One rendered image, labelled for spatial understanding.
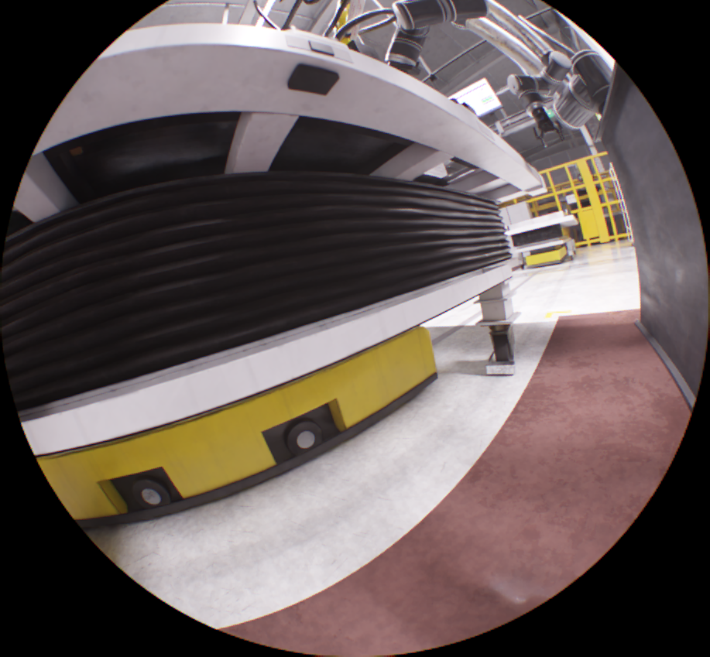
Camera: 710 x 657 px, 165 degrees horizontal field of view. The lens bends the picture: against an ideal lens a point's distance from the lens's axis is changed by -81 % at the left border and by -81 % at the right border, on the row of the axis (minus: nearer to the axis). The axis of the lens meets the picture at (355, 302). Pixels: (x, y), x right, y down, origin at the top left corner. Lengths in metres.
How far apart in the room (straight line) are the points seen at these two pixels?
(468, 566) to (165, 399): 0.52
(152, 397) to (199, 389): 0.07
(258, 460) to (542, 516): 0.67
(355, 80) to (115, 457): 0.92
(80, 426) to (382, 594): 0.50
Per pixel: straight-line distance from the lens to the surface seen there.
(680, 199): 0.87
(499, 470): 0.64
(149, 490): 0.86
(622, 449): 0.71
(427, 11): 0.87
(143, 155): 0.66
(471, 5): 0.92
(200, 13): 10.32
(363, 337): 0.40
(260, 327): 0.48
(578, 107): 1.51
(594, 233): 10.10
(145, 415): 0.36
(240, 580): 0.62
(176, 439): 0.69
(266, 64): 0.36
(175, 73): 0.36
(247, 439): 0.69
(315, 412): 0.82
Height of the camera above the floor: 0.48
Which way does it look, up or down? 4 degrees down
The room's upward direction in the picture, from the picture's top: 14 degrees counter-clockwise
